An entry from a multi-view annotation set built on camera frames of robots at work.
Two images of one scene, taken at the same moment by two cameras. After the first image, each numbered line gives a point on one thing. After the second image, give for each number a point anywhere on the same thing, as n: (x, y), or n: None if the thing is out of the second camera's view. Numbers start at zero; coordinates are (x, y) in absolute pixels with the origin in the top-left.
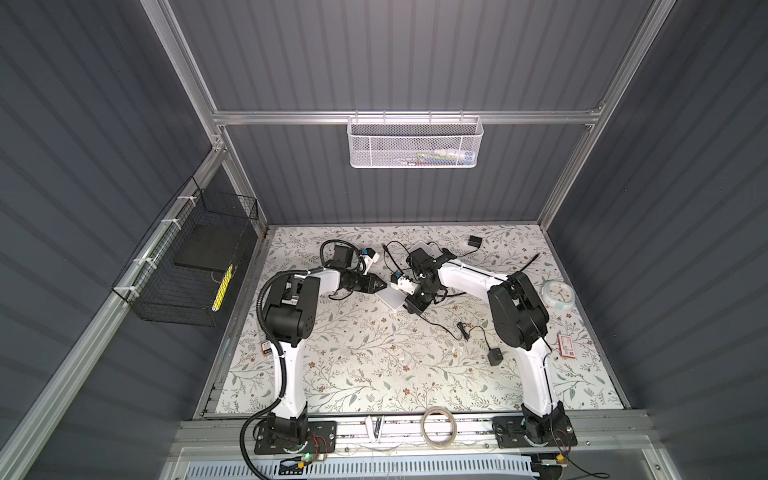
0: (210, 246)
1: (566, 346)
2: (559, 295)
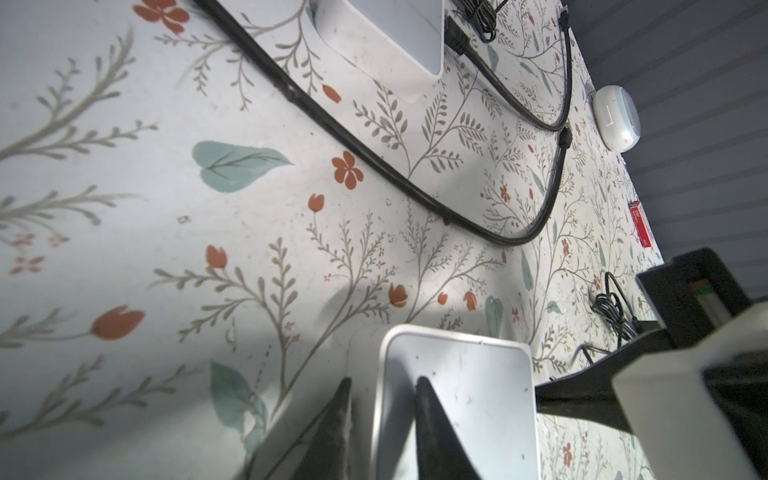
0: None
1: (638, 214)
2: (616, 117)
